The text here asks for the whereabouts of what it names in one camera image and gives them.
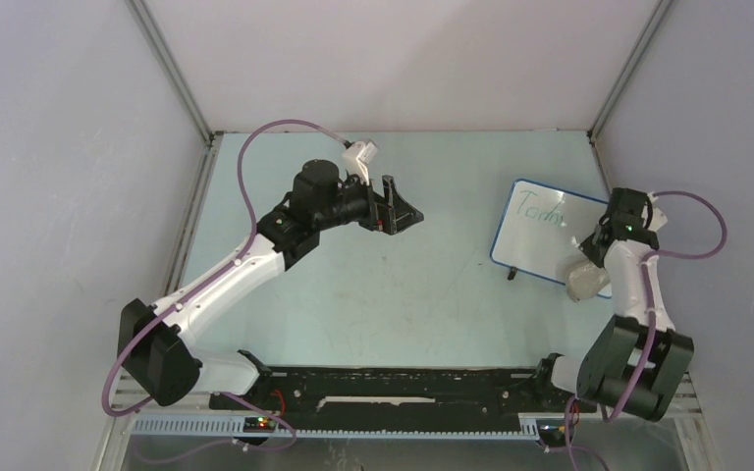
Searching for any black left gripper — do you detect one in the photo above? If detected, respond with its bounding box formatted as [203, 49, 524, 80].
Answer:
[315, 169, 422, 236]

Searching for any grey eraser sponge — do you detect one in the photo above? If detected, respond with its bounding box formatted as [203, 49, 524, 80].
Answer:
[564, 259, 612, 302]

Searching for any blue framed small whiteboard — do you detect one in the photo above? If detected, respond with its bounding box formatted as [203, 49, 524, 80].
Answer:
[490, 179, 607, 286]

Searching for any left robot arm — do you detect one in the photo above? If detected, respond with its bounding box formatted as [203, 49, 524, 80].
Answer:
[118, 160, 424, 409]

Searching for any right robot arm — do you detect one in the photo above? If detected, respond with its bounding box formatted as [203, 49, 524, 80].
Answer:
[531, 187, 694, 422]

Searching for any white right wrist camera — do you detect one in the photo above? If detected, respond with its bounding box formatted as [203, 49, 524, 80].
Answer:
[644, 194, 668, 233]

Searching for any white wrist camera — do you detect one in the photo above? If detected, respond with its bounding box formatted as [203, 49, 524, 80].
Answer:
[644, 194, 668, 233]
[342, 139, 379, 186]

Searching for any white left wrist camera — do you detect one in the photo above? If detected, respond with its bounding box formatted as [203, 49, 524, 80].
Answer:
[342, 139, 379, 186]

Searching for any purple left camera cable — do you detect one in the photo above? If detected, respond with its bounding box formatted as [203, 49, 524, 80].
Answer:
[102, 119, 352, 465]

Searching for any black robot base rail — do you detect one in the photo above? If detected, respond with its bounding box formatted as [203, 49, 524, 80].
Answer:
[244, 366, 571, 432]

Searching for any right aluminium frame post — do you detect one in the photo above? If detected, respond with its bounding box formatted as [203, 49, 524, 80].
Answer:
[586, 0, 676, 195]

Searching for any aluminium frame post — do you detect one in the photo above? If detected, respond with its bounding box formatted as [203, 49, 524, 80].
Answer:
[586, 0, 676, 195]
[125, 0, 216, 181]

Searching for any left aluminium frame post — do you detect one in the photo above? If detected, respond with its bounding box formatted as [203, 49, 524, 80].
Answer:
[125, 0, 216, 181]

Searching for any grey slotted cable duct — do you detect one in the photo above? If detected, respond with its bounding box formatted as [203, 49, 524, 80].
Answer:
[131, 415, 564, 441]

